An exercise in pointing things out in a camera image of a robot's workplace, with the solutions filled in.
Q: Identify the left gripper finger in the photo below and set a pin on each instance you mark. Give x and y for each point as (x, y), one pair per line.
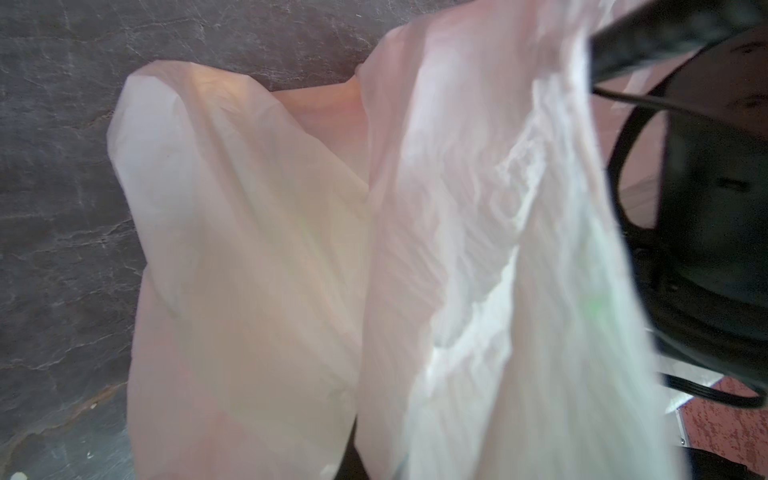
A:
(351, 466)

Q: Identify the white plastic bag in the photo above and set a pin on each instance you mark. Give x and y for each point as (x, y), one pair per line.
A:
(421, 261)

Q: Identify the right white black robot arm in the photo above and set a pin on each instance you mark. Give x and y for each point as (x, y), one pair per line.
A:
(701, 270)

